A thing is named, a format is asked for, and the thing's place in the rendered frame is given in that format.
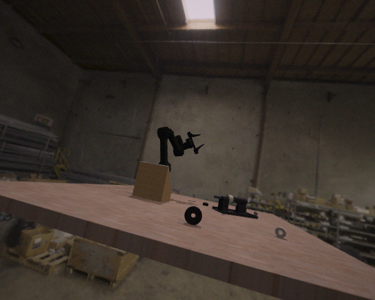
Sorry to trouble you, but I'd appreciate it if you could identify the grey flat washer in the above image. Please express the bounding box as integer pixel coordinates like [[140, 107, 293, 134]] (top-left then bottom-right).
[[275, 227, 286, 238]]

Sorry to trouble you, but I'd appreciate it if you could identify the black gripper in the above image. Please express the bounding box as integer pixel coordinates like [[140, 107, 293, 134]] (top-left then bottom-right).
[[184, 132, 204, 154]]

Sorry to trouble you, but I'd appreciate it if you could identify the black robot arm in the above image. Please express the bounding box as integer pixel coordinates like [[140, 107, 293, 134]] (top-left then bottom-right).
[[157, 127, 194, 172]]

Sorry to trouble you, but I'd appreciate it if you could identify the black ring-shaped disc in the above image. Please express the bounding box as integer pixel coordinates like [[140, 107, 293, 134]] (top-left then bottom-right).
[[184, 206, 202, 225]]

